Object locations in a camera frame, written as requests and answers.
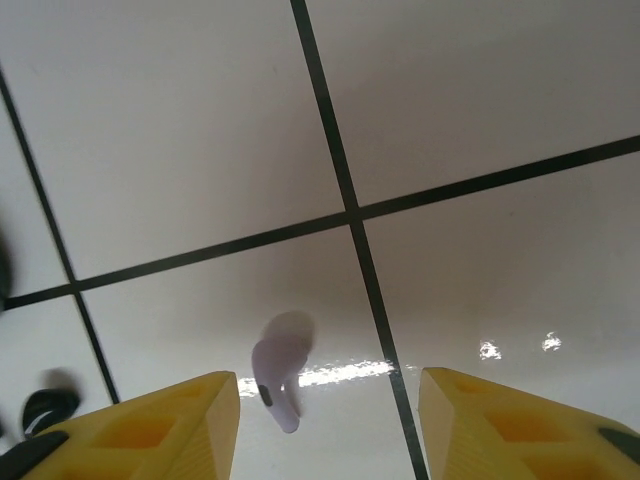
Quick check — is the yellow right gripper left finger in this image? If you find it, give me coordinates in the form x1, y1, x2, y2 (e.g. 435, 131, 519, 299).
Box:
0, 370, 242, 480

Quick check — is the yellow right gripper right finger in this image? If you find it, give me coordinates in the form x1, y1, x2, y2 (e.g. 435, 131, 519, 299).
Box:
418, 367, 640, 480

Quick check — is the black wireless earbud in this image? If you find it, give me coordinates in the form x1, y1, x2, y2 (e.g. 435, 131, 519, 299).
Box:
19, 369, 81, 441

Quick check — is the purple wireless earbud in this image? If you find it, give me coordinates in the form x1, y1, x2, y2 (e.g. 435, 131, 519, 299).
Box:
252, 310, 321, 435

